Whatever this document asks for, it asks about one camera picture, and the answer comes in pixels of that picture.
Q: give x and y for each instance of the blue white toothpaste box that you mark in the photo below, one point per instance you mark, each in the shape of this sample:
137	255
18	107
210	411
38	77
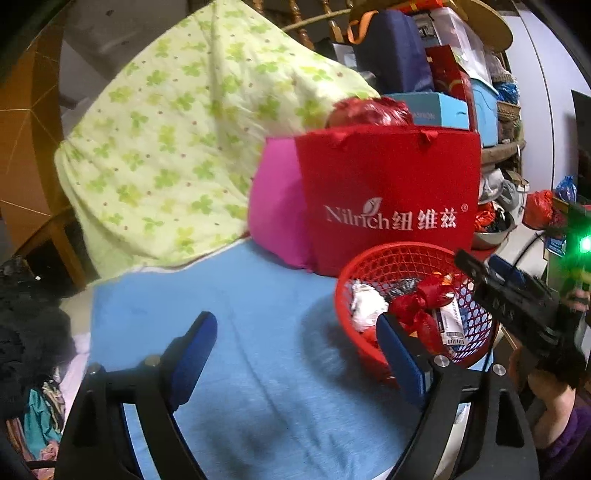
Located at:
450	323

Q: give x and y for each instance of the person's right hand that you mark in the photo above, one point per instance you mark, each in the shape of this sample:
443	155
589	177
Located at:
581	301

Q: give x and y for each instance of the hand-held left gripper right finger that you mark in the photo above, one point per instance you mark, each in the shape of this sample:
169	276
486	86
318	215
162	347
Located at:
401	364

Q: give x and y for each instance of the pink pillow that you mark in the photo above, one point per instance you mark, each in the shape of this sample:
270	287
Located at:
277	207

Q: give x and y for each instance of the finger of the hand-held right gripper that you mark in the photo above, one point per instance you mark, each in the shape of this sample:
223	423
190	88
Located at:
508	274
473	270

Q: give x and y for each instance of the metal bowl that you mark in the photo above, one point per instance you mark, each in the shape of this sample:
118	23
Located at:
491	235

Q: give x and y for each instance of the blue towel blanket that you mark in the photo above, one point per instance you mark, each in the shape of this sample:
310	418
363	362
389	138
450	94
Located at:
254	392

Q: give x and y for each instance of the pale tissue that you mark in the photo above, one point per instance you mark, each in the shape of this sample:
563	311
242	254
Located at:
369	304

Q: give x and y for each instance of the red mesh basket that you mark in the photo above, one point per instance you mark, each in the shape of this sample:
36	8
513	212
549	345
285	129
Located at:
369	355

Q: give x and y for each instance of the teal storage box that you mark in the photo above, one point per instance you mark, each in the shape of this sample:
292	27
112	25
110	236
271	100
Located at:
487	110

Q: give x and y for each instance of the orange wooden column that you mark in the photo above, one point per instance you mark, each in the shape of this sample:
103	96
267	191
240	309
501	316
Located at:
27	161

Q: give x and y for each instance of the orange patterned cloth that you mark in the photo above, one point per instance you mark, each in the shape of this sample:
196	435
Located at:
18	443

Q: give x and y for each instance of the black cloth pile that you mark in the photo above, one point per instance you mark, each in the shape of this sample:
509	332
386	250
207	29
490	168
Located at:
32	323

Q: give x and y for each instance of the clear plastic storage box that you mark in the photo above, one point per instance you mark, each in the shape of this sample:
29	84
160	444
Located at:
457	37

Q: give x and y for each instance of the round wooden table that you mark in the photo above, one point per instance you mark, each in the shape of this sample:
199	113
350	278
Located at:
501	150

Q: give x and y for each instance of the orange red plastic bag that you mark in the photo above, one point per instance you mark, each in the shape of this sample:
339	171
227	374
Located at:
539	210

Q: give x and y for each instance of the teal cardboard box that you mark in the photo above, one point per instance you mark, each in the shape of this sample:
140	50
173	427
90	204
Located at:
429	110

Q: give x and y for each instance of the green floral quilt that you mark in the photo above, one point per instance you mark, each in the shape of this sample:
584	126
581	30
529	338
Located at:
175	138

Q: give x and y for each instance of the dark blue plastic bag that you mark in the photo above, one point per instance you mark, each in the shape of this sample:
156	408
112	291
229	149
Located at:
565	189

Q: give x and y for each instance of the red paper bag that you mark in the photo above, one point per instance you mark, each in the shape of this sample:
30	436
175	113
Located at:
392	175

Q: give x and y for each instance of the red gift box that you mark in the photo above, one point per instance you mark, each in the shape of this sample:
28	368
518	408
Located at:
450	78

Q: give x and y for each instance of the red plastic wrapper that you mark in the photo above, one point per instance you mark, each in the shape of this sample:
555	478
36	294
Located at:
418	309

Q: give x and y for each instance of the wooden chair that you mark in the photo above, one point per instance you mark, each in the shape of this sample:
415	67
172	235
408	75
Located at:
314	18

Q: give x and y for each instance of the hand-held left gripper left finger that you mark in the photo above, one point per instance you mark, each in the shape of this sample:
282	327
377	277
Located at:
196	350

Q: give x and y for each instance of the teal cloth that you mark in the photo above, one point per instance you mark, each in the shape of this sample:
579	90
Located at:
41	415

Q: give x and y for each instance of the shiny red plastic bag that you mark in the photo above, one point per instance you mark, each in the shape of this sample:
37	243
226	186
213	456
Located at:
369	113

